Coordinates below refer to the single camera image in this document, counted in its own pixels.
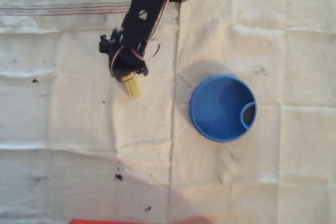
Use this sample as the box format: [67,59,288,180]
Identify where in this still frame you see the yellow rectangular block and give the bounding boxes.
[123,72,142,99]

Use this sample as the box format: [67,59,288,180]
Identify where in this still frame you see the blue plastic cup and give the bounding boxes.
[188,74,258,144]

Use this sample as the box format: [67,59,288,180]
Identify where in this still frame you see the white cloth with striped band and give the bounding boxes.
[0,0,336,224]

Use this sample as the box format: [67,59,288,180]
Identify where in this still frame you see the red flat object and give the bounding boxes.
[68,217,211,224]

